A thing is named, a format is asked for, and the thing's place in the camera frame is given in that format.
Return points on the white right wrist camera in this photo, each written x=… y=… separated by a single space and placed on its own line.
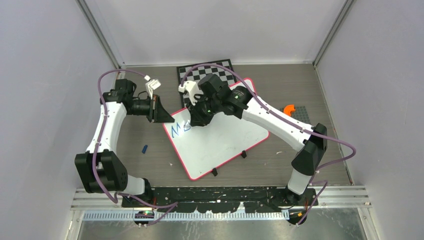
x=192 y=90

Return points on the slotted aluminium rail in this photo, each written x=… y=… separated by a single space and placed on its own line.
x=149 y=215

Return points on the black whiteboard foot clip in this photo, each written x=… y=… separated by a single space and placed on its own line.
x=244 y=154

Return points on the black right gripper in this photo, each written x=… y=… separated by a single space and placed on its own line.
x=197 y=117

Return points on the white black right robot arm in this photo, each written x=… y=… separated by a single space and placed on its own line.
x=307 y=140

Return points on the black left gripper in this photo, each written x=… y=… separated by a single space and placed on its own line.
x=158 y=113

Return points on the pink framed whiteboard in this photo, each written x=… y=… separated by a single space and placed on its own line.
x=203 y=148

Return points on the blue marker cap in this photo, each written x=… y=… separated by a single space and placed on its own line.
x=144 y=149

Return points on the blue capped whiteboard marker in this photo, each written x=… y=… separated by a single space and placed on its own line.
x=186 y=127

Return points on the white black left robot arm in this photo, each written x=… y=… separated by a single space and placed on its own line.
x=99 y=167

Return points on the black mounting base plate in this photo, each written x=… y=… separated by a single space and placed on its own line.
x=219 y=200

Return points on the orange curved track piece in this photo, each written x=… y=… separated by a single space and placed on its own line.
x=289 y=110

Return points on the grey studded building baseplate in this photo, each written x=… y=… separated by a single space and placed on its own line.
x=300 y=114

